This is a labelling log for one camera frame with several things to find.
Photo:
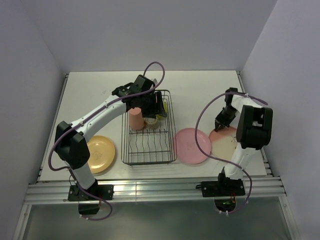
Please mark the orange plastic plate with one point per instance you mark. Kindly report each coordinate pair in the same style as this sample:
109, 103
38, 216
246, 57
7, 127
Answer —
102, 153

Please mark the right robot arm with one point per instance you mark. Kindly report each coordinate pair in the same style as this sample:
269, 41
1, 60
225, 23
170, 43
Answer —
253, 132

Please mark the aluminium frame rail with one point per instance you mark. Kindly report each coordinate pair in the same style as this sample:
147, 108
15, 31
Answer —
152, 190

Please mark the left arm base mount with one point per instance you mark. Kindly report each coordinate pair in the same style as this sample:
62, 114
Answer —
90, 200

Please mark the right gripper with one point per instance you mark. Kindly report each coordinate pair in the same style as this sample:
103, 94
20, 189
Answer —
219, 121

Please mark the yellow-green bowl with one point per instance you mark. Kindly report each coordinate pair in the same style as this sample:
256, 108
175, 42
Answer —
164, 112

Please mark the wire dish rack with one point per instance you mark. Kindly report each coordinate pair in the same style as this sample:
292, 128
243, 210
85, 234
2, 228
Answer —
151, 145

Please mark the small speckled ceramic cup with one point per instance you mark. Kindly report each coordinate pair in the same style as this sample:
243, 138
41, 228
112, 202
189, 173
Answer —
152, 123

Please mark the pink plastic cup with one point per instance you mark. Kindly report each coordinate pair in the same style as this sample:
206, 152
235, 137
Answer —
135, 119

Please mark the pink cream floral plate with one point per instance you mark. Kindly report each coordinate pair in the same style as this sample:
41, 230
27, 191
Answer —
223, 143

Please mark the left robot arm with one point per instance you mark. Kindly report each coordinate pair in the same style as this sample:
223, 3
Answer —
71, 138

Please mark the pink plastic plate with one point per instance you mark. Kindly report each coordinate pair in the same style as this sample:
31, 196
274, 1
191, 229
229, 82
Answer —
186, 148

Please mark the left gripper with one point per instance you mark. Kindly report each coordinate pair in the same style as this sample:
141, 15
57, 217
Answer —
157, 107

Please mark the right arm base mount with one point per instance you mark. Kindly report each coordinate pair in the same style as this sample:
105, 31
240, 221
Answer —
224, 193

